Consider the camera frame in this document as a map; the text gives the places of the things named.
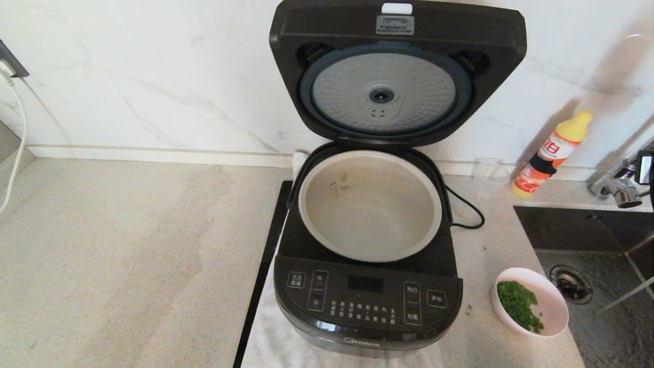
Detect white round bowl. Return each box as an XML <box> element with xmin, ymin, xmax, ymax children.
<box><xmin>491</xmin><ymin>267</ymin><xmax>570</xmax><ymax>338</ymax></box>

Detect chrome faucet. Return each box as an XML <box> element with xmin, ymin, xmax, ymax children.
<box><xmin>587</xmin><ymin>148</ymin><xmax>654</xmax><ymax>209</ymax></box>

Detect black power cable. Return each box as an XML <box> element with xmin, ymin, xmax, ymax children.
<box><xmin>446</xmin><ymin>185</ymin><xmax>485</xmax><ymax>229</ymax></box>

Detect clear plastic measuring cup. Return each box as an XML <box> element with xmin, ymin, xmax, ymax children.
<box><xmin>473</xmin><ymin>158</ymin><xmax>511</xmax><ymax>197</ymax></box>

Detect white power cable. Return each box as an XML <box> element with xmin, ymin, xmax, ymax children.
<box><xmin>0</xmin><ymin>61</ymin><xmax>29</xmax><ymax>215</ymax></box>

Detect black flat strip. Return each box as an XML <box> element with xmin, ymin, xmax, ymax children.
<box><xmin>233</xmin><ymin>180</ymin><xmax>294</xmax><ymax>368</ymax></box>

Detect orange yellow detergent bottle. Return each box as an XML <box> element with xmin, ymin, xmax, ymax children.
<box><xmin>511</xmin><ymin>110</ymin><xmax>593</xmax><ymax>199</ymax></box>

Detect grey rice cooker inner pot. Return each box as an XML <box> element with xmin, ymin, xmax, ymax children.
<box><xmin>298</xmin><ymin>150</ymin><xmax>443</xmax><ymax>263</ymax></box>

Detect black Midea rice cooker body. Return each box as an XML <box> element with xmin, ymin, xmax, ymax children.
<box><xmin>274</xmin><ymin>143</ymin><xmax>464</xmax><ymax>358</ymax></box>

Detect black rice cooker lid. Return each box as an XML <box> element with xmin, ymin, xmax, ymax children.
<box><xmin>269</xmin><ymin>0</ymin><xmax>528</xmax><ymax>149</ymax></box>

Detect white cloth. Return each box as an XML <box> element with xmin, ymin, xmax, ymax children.
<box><xmin>241</xmin><ymin>151</ymin><xmax>445</xmax><ymax>368</ymax></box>

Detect grey wall socket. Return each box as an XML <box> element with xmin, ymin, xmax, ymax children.
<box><xmin>0</xmin><ymin>39</ymin><xmax>30</xmax><ymax>80</ymax></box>

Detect metal sink drain strainer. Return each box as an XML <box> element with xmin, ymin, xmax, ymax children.
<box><xmin>550</xmin><ymin>265</ymin><xmax>594</xmax><ymax>306</ymax></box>

